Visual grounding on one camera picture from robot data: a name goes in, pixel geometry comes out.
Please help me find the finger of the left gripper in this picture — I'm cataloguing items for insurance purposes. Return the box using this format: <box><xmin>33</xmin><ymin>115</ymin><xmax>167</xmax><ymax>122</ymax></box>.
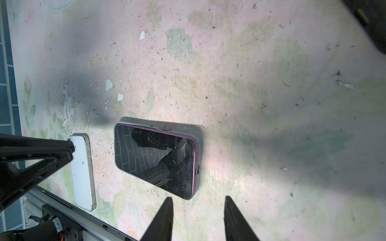
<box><xmin>1</xmin><ymin>134</ymin><xmax>75</xmax><ymax>161</ymax></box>
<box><xmin>1</xmin><ymin>150</ymin><xmax>73</xmax><ymax>211</ymax></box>

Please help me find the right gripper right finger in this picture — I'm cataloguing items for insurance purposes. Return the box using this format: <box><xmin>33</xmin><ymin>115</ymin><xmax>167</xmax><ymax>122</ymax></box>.
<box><xmin>224</xmin><ymin>196</ymin><xmax>259</xmax><ymax>241</ymax></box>

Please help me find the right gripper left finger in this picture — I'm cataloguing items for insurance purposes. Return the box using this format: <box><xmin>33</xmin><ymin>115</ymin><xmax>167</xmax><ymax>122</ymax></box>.
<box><xmin>140</xmin><ymin>197</ymin><xmax>173</xmax><ymax>241</ymax></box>

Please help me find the light teal case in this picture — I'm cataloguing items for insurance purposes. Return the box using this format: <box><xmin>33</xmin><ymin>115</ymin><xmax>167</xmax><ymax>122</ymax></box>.
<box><xmin>114</xmin><ymin>116</ymin><xmax>203</xmax><ymax>199</ymax></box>

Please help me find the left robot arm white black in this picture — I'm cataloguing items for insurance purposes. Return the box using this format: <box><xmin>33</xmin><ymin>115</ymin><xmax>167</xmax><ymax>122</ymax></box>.
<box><xmin>1</xmin><ymin>134</ymin><xmax>75</xmax><ymax>241</ymax></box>

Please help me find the white phone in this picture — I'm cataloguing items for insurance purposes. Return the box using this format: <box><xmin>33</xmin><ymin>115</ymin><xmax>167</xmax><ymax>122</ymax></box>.
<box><xmin>68</xmin><ymin>133</ymin><xmax>97</xmax><ymax>211</ymax></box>

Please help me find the black phone case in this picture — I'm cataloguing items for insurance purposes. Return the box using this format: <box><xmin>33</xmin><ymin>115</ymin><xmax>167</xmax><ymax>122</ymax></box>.
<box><xmin>343</xmin><ymin>0</ymin><xmax>386</xmax><ymax>54</ymax></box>

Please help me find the aluminium front rail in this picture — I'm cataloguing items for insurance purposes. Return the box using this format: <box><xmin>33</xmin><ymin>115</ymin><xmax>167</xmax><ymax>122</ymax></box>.
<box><xmin>25</xmin><ymin>187</ymin><xmax>136</xmax><ymax>241</ymax></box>

